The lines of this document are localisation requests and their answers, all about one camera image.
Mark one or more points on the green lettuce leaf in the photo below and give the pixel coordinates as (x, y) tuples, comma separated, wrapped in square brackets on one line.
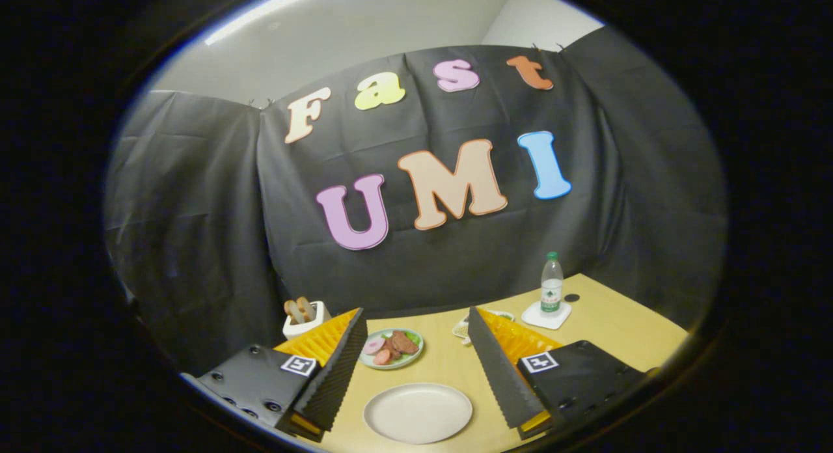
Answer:
[(414, 338)]

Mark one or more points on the red sausage slice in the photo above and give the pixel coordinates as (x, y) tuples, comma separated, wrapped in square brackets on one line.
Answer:
[(382, 357)]

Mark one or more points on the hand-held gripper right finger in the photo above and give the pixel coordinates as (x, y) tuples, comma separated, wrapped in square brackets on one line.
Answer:
[(498, 375)]

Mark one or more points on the clear plastic water bottle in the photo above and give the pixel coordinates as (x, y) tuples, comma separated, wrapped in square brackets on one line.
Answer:
[(552, 290)]

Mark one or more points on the pale pink sausage slice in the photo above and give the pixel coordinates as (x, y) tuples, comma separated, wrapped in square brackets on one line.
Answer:
[(374, 346)]

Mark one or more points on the white divided bean dish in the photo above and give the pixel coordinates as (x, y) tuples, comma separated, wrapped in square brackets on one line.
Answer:
[(461, 329)]

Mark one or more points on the pale green food plate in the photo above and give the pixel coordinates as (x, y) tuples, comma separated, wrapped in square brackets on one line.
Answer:
[(411, 362)]

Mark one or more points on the cream toaster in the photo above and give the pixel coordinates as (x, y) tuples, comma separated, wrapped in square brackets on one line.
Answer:
[(306, 327)]

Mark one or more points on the round white plate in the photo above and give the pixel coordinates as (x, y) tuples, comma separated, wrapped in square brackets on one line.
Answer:
[(416, 414)]

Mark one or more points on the toasted bread slice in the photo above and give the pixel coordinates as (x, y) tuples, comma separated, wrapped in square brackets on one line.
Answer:
[(306, 308), (293, 312)]

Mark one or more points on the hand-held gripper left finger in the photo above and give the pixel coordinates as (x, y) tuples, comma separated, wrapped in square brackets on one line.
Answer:
[(338, 375)]

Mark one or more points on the white square coaster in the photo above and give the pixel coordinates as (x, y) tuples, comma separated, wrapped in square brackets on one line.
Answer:
[(543, 319)]

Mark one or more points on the brown meat slices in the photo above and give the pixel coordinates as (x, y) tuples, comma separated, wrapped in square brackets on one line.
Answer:
[(403, 344)]

